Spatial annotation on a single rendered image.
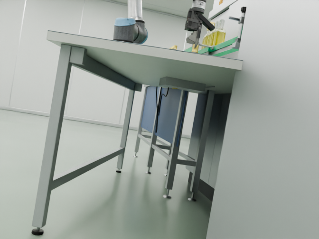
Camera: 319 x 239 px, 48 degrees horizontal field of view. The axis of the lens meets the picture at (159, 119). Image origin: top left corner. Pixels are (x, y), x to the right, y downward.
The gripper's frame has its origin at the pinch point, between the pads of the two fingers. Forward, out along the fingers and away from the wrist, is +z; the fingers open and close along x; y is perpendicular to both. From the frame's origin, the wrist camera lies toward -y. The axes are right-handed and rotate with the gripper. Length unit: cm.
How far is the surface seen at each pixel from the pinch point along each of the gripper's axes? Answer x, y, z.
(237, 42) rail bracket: 56, -4, 6
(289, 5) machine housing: 104, 1, 5
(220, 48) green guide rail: 1.1, -13.9, -1.5
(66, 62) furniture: 60, 61, 27
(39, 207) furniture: 59, 62, 82
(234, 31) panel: -23.7, -29.2, -19.5
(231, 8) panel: -36, -29, -37
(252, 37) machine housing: 84, 1, 10
